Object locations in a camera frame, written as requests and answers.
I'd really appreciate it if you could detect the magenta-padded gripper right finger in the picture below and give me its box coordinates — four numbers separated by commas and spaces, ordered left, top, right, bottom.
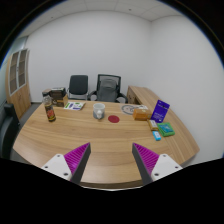
131, 142, 184, 186

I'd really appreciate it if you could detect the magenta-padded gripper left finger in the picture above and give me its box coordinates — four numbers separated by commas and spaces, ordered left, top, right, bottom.
41, 142, 92, 185

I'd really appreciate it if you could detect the clear bottle with dark label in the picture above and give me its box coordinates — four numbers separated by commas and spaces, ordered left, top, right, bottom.
43, 94, 57, 123

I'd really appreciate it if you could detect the small light blue box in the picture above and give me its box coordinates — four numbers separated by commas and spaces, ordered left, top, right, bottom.
152, 130, 162, 142

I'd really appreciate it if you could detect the green flat box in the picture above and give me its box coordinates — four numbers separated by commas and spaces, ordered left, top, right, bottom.
156, 122, 176, 138

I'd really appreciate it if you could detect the small yellow-brown box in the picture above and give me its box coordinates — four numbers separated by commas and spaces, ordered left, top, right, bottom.
147, 119, 160, 132

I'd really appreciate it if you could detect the purple packet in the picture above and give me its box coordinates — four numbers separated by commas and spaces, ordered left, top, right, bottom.
150, 99, 171, 124

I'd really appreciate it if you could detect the orange cardboard box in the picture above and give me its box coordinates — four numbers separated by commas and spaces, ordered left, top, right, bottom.
132, 107, 153, 121

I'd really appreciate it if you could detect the black leather armchair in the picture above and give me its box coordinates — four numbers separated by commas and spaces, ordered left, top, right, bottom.
0, 102, 22, 159

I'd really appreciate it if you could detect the white sheet with coloured stickers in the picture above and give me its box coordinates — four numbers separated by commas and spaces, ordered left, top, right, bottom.
63, 101, 86, 112

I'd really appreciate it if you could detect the dark brown printed carton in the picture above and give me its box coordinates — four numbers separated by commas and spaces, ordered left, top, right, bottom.
49, 87, 69, 108

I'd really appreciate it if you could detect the flat round red coaster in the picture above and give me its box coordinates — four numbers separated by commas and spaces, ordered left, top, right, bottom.
107, 114, 120, 125

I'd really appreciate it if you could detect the white and grey mug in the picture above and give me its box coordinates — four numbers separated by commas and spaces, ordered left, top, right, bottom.
92, 102, 106, 120

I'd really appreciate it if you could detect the black carton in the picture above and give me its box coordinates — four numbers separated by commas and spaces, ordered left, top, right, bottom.
41, 88, 53, 98

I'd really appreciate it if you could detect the wooden side desk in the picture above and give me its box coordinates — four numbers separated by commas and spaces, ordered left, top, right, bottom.
126, 85, 160, 108

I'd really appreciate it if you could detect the wooden cabinet with glass doors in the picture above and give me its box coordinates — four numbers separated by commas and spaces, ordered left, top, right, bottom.
5, 48, 32, 120

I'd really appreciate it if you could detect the black mesh office chair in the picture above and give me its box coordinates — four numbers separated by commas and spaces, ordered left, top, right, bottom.
87, 73, 128, 104

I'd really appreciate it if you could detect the black padded office chair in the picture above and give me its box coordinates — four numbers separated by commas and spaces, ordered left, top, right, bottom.
67, 74, 90, 101

